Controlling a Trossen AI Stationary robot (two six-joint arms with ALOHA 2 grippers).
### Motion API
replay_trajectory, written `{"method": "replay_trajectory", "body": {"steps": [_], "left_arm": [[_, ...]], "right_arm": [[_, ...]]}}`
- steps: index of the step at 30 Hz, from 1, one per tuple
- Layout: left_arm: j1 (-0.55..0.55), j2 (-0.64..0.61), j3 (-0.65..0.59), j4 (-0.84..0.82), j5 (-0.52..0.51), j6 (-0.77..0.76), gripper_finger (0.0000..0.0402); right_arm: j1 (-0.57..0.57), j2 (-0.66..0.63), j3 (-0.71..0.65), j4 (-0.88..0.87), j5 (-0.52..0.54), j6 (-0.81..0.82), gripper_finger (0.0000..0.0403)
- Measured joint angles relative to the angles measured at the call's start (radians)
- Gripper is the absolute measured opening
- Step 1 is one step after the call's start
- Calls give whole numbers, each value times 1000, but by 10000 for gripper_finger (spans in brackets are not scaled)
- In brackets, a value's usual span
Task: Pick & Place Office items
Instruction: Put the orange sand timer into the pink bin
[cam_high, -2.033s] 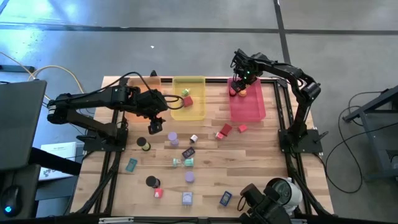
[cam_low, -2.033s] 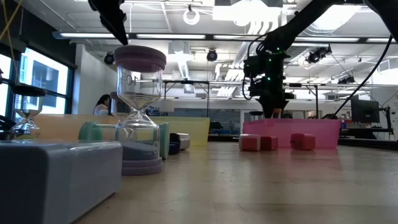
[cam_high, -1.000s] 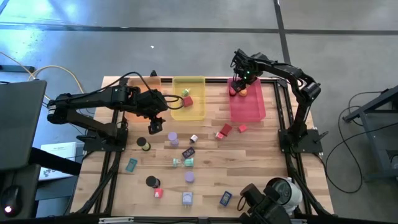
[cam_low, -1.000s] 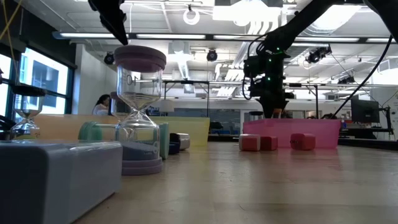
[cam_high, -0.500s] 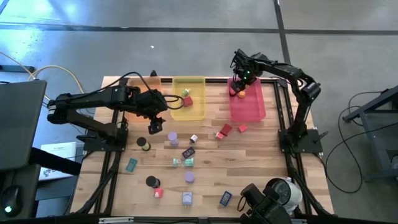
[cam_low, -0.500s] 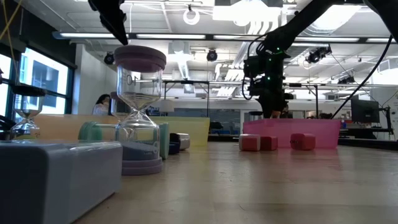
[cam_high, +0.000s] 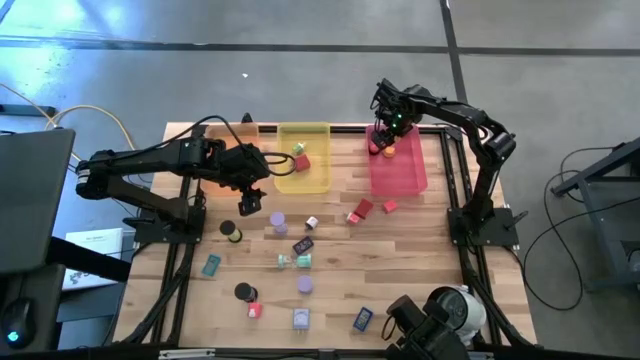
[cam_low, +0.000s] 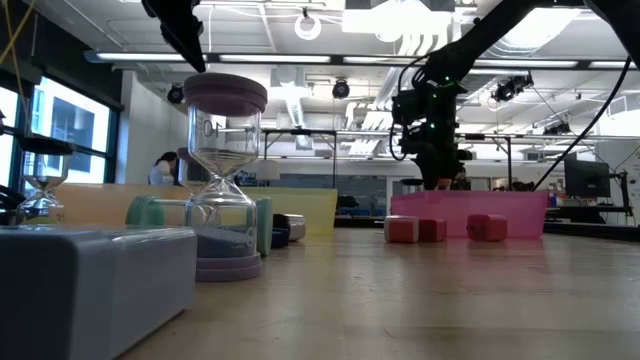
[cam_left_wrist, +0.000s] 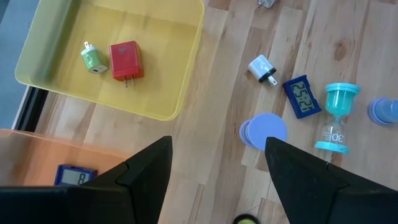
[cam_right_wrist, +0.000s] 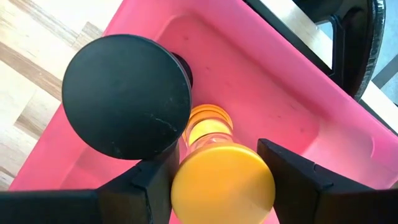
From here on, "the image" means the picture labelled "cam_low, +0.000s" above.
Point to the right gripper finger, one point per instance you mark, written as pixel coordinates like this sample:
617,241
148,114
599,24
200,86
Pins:
452,170
424,172

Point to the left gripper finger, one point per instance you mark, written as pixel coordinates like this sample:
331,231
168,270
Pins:
192,50

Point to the orange hourglass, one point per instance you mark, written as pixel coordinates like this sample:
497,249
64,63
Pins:
443,183

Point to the black-capped red sand hourglass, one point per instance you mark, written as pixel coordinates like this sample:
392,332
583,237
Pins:
411,183

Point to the red and white charger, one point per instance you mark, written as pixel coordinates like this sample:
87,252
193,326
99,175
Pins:
400,230

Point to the small red cube charger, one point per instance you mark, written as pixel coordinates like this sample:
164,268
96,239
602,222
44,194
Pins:
487,228

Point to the black-capped yellow sand hourglass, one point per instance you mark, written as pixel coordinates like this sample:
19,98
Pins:
45,146

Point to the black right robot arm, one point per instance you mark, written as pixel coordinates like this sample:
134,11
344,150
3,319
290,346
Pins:
480,35

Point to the ceiling light strip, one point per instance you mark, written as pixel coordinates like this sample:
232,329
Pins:
150,57
275,58
525,64

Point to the pink translucent plastic bin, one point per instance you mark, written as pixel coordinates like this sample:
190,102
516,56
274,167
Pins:
520,215

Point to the yellow translucent plastic bin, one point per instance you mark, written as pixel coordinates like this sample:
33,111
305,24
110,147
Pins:
310,210

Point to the black computer monitor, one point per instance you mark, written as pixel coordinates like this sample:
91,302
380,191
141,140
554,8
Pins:
587,179

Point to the large window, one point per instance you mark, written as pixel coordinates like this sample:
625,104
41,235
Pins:
70,120

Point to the white lampshade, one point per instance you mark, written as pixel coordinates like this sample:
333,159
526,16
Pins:
267,171

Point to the teal hourglass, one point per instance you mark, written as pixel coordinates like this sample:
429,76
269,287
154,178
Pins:
145,211

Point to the orange translucent plastic bin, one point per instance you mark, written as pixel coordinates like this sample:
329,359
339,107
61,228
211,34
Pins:
100,202

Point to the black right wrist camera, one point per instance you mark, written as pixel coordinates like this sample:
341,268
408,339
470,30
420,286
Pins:
407,107

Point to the black ceiling camera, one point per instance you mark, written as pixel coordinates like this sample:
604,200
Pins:
512,86
341,89
175,94

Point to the black metal shelf frame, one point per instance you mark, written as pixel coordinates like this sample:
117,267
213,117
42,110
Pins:
300,132

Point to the lavender wall charger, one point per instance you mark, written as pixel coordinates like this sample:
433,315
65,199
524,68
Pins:
100,290

